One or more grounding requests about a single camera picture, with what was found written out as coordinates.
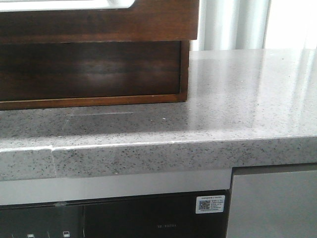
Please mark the white tray in drawer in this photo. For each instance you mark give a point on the white tray in drawer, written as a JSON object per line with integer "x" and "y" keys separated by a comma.
{"x": 47, "y": 5}

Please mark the white grey curtain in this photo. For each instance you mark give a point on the white grey curtain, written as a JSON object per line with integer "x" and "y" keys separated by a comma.
{"x": 256, "y": 24}

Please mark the dark wooden drawer cabinet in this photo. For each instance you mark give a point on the dark wooden drawer cabinet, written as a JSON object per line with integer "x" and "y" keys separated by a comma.
{"x": 57, "y": 75}

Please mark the white QR code sticker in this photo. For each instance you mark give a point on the white QR code sticker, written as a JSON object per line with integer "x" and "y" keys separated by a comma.
{"x": 210, "y": 204}

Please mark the black built-in appliance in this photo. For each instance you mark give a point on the black built-in appliance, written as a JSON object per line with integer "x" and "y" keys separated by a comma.
{"x": 170, "y": 215}

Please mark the grey cabinet door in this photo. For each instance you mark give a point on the grey cabinet door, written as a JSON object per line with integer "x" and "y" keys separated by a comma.
{"x": 273, "y": 202}

